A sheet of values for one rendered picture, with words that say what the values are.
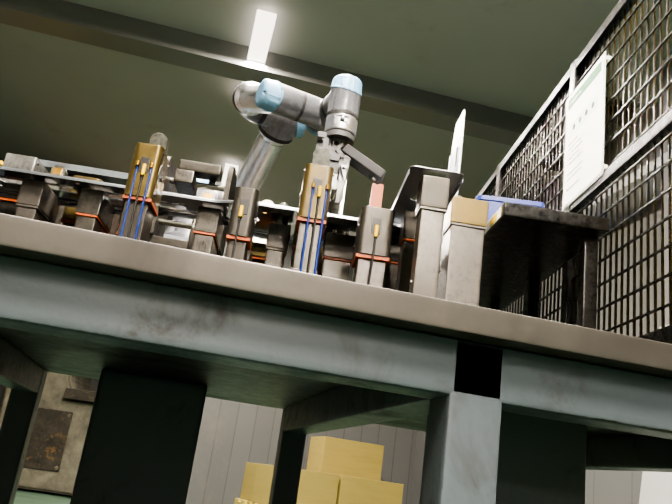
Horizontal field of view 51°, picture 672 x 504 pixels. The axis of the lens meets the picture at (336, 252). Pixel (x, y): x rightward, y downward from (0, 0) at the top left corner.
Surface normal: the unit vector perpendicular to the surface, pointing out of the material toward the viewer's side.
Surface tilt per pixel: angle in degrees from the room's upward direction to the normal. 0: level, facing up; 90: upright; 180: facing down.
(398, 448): 90
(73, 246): 90
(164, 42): 90
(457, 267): 90
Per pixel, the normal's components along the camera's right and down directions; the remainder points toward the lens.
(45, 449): 0.04, -0.30
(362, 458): 0.37, -0.24
